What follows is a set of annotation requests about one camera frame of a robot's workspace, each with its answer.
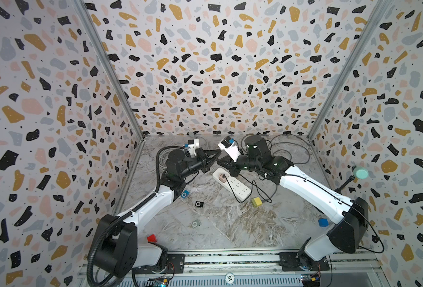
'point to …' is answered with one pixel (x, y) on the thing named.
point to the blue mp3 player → (185, 194)
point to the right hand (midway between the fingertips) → (221, 162)
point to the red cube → (152, 238)
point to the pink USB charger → (221, 178)
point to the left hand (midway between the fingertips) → (225, 152)
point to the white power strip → (242, 191)
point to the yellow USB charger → (256, 202)
